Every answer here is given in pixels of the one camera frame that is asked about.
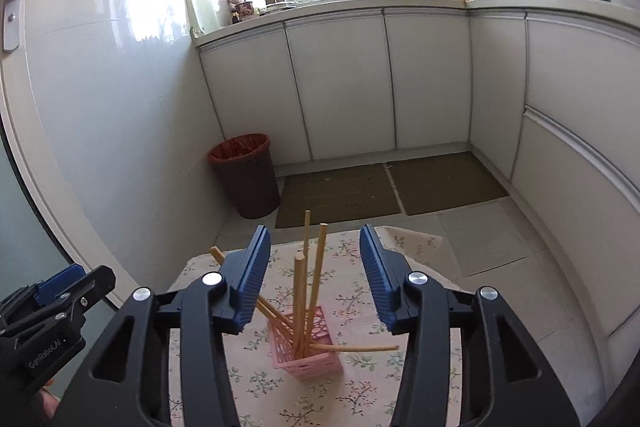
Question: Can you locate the person's left hand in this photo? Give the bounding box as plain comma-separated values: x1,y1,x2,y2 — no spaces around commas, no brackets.
40,388,63,423

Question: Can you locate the metal door handle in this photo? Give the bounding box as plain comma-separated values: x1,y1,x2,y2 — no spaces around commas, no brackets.
0,0,27,54

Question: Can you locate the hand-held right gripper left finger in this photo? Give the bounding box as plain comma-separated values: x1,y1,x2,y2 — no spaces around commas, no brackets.
50,224,272,427

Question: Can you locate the brown floor mat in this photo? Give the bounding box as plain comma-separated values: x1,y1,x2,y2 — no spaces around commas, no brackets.
275,164,403,229
385,151,509,216

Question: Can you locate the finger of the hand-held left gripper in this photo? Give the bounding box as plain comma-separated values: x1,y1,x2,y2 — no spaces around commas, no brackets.
0,264,85,323
39,264,117,333

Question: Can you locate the pink perforated chopstick holder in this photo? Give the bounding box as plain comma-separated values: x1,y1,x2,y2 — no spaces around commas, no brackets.
267,304,345,380

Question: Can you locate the white base cabinet with drawers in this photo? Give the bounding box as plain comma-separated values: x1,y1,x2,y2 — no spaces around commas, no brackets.
467,0,640,338

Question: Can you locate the group of wooden chopsticks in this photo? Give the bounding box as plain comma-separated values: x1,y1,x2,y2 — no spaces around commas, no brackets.
209,209,400,358

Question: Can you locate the floral tablecloth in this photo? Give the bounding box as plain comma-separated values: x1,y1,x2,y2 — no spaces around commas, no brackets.
167,224,463,427

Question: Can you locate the brown trash bin red bag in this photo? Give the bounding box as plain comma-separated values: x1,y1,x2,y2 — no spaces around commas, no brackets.
208,133,281,219

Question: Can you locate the white cutting board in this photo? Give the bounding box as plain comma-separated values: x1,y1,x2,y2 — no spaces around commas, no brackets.
182,0,221,36

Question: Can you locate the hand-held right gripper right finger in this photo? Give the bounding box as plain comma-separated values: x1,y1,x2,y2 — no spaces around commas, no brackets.
359,224,581,427

